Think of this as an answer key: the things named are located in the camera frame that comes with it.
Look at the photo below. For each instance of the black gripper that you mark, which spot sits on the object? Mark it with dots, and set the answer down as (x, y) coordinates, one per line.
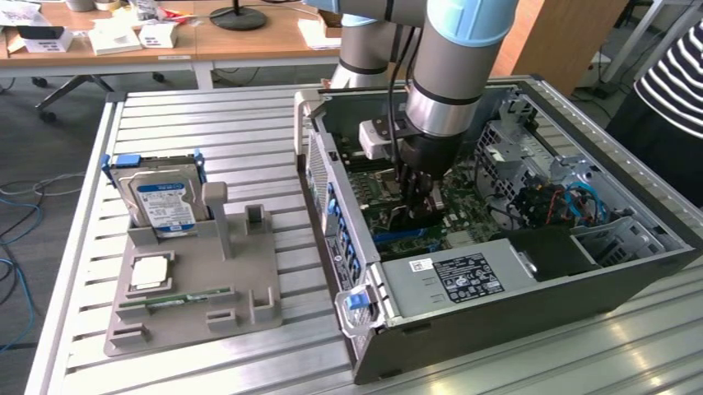
(431, 158)

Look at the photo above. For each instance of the green NVIDIA graphics card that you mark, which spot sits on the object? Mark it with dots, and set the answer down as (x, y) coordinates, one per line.
(417, 220)

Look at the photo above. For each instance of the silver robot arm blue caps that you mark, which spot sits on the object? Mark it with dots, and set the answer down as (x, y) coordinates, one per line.
(449, 61)

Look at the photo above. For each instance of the CPU socket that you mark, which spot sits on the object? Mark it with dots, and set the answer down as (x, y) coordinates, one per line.
(384, 183)

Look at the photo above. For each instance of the green motherboard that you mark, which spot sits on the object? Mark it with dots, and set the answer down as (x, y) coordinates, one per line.
(467, 205)

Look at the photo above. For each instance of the perforated metal disk bay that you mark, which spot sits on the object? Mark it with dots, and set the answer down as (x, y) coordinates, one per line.
(511, 152)

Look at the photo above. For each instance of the blue expansion slot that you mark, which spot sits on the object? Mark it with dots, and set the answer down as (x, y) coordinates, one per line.
(395, 238)

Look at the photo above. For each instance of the silver chipset heatsink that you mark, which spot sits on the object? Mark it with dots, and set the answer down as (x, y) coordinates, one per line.
(461, 240)

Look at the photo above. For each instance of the grey power supply unit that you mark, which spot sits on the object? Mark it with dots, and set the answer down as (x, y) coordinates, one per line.
(417, 296)

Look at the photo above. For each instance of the open cardboard box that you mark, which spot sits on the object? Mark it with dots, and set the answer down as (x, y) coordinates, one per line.
(319, 37)

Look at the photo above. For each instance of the wooden cabinet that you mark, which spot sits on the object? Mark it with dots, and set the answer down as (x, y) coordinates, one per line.
(560, 41)

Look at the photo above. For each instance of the small metal disk bay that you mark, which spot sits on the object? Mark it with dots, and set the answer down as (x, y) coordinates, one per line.
(615, 243)

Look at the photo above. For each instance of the black open PC case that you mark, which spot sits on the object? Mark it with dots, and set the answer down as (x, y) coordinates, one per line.
(493, 329)

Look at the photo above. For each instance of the wooden desk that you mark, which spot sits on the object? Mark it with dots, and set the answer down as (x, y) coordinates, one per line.
(247, 45)

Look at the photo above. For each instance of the black lamp base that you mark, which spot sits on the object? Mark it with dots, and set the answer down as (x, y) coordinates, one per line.
(239, 19)

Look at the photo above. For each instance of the person in striped shirt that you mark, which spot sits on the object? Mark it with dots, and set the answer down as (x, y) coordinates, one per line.
(680, 82)

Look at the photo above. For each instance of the hard disk in blue caddy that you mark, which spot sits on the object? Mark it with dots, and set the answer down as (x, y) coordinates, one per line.
(159, 201)

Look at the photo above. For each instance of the grey parts rack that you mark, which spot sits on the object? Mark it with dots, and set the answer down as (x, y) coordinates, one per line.
(197, 271)

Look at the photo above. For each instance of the green RAM stick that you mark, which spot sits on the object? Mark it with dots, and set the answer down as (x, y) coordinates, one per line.
(175, 297)

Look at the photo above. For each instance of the white labelled box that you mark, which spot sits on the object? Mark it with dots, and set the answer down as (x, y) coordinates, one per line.
(159, 36)

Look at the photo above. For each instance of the silver CPU chip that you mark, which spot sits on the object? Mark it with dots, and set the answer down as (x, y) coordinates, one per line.
(151, 271)

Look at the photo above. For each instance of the white cardboard box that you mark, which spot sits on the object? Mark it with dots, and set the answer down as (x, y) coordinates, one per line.
(112, 43)

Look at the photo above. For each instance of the grey metal cup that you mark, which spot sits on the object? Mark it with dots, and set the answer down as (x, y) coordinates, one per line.
(81, 5)

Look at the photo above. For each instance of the black and white box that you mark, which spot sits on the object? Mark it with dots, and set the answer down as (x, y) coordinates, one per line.
(46, 41)

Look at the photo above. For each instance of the printed paper sheet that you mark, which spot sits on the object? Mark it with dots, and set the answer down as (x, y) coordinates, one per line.
(18, 16)

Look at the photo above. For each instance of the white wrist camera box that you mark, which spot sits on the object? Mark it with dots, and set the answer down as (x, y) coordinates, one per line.
(376, 142)

